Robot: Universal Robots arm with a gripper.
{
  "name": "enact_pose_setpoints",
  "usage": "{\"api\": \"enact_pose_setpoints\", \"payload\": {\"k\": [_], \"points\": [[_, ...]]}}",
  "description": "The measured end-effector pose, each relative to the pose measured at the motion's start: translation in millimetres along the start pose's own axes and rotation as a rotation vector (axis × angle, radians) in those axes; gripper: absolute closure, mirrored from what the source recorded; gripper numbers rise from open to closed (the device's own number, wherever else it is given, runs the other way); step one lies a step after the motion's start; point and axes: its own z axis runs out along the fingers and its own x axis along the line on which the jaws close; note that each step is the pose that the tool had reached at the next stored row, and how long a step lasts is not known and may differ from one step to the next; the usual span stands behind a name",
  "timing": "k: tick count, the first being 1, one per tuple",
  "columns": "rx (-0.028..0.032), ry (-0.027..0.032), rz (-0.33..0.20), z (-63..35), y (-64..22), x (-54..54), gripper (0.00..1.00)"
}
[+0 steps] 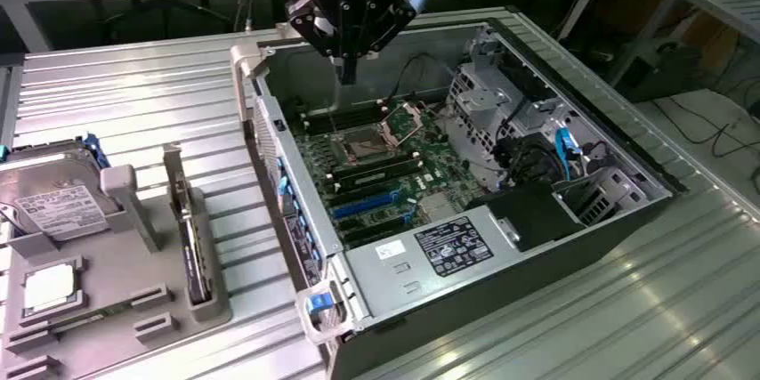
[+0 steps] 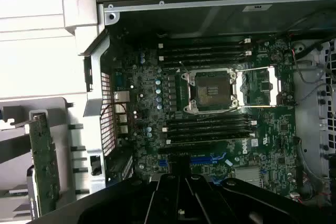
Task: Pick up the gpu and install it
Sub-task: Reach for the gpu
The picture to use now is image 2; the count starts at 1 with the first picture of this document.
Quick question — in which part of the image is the CPU socket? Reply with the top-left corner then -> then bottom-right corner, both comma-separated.
180,67 -> 237,115

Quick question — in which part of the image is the metal socket cover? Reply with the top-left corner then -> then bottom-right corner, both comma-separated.
233,66 -> 284,109

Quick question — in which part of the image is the thin metal locking lever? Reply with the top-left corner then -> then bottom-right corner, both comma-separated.
178,60 -> 191,76

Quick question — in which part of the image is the open PC case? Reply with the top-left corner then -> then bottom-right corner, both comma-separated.
62,0 -> 336,204

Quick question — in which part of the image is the silver network port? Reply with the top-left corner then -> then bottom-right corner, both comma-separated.
113,90 -> 131,103

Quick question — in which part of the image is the black expansion slot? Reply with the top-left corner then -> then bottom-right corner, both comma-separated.
157,146 -> 211,154

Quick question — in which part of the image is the grey parts rack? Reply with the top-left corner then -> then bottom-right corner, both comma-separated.
0,97 -> 91,224

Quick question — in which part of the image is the silver disk bay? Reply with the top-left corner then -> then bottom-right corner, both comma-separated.
291,36 -> 336,183

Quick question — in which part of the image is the silver chipset heatsink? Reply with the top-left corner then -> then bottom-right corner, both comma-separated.
235,167 -> 263,186

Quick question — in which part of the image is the blue expansion slot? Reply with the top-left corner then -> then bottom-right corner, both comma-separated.
158,156 -> 215,168

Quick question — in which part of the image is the black RAM slot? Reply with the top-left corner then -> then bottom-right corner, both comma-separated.
157,37 -> 253,48
166,115 -> 258,126
162,123 -> 250,133
158,50 -> 253,61
160,57 -> 246,68
165,136 -> 250,146
159,44 -> 246,54
166,129 -> 257,140

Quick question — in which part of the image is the green motherboard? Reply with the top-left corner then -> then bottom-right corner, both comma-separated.
109,34 -> 300,201

